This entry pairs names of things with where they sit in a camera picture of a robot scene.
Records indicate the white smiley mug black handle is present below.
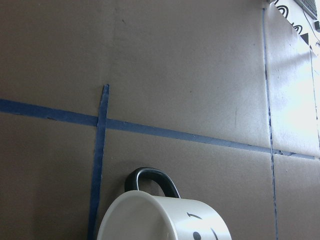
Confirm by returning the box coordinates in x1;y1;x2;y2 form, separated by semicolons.
97;167;232;240

